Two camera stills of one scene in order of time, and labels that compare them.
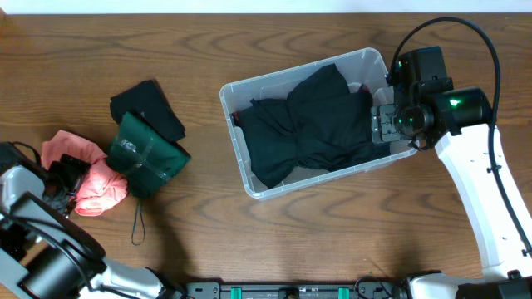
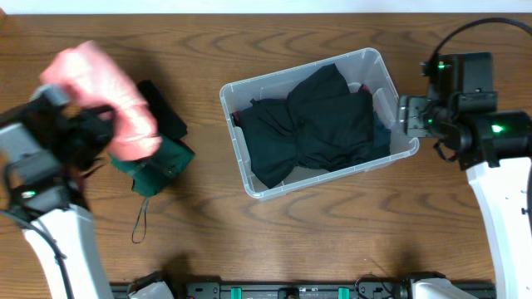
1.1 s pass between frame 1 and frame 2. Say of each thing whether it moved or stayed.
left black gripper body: moved
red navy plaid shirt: stayed
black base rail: stayed
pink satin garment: moved
